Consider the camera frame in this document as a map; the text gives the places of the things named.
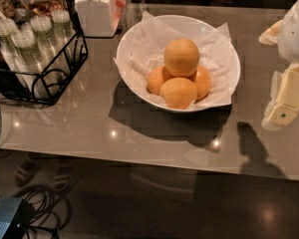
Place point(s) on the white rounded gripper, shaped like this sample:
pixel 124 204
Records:
pixel 295 34

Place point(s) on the orange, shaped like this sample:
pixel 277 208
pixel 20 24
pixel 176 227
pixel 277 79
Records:
pixel 202 80
pixel 156 78
pixel 178 93
pixel 181 57

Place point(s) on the white bowl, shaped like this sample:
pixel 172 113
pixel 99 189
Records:
pixel 126 50

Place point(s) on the white lidded jar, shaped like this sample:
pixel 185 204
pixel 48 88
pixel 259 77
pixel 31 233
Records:
pixel 99 18

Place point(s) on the blue grey box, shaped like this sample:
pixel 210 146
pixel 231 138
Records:
pixel 14 217

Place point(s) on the black wire rack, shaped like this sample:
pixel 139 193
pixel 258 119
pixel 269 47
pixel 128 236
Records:
pixel 10 87

